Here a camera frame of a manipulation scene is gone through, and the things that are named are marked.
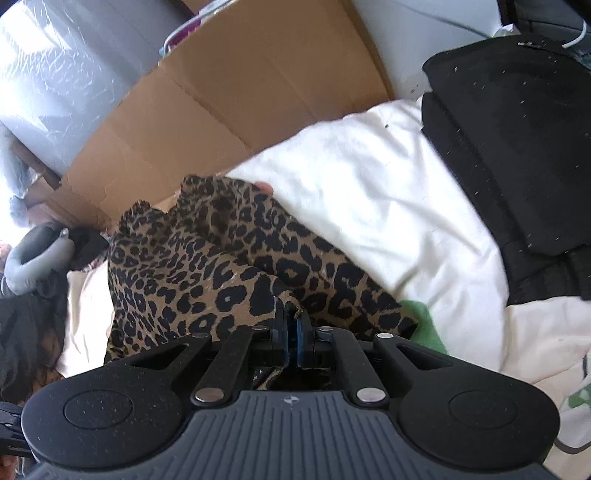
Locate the large plastic wrapped bundle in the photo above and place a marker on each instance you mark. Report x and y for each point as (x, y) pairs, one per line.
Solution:
(69, 69)

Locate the pile of colourful cloths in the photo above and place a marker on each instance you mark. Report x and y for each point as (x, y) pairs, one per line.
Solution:
(184, 27)

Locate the small cardboard box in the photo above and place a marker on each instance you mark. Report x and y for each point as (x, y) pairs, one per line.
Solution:
(44, 184)

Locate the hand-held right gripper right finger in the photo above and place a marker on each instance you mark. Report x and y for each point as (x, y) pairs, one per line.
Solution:
(300, 334)

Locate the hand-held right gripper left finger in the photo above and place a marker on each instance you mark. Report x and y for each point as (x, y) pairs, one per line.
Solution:
(280, 323)

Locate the large flattened cardboard sheet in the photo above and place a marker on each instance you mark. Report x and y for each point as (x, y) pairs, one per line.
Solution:
(207, 101)

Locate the leopard print garment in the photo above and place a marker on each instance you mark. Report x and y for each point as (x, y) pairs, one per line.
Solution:
(207, 258)

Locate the black folded clothing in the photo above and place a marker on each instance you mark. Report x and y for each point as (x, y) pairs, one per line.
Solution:
(508, 138)

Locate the grey chair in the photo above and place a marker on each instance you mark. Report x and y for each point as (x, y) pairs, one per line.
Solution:
(545, 14)

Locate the white printed blanket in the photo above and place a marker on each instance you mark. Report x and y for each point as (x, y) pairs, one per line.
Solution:
(369, 194)

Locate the grey neck pillow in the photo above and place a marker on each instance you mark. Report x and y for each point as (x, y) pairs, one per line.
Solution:
(27, 272)

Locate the crumpled clear plastic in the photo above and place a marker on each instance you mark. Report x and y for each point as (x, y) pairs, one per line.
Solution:
(14, 175)

